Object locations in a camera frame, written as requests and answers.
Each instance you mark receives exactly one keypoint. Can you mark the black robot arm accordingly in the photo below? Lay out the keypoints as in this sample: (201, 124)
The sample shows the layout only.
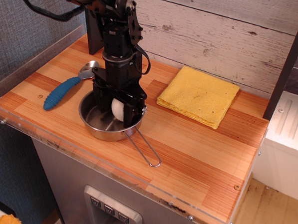
(119, 28)

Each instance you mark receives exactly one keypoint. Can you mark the yellow object bottom left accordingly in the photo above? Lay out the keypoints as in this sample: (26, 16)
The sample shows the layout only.
(9, 219)

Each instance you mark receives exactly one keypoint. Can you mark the white ball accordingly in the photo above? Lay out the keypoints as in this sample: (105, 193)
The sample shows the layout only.
(117, 108)

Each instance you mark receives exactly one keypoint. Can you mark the clear acrylic edge guard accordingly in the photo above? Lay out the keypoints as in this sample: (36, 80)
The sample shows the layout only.
(198, 172)

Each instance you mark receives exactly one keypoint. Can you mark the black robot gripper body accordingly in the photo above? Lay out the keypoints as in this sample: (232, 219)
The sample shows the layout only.
(123, 79)

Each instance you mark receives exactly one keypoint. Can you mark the dark vertical post right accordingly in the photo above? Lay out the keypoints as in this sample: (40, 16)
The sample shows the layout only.
(282, 80)

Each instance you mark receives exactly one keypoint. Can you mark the white toy sink counter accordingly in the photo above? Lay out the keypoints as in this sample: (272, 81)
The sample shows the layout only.
(276, 164)

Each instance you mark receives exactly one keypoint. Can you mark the stainless steel pot with handle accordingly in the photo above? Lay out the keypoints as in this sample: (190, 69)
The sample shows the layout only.
(106, 127)

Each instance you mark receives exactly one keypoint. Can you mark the folded yellow cloth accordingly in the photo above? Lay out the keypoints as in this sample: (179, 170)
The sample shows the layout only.
(199, 96)

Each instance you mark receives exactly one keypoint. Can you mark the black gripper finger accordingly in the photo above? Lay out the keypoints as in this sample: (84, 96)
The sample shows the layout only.
(131, 115)
(103, 97)

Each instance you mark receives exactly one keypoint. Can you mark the silver toy fridge cabinet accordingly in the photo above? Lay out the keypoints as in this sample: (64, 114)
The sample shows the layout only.
(84, 195)

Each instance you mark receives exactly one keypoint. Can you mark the blue handled metal spoon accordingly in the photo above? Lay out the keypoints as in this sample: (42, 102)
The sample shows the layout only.
(55, 96)

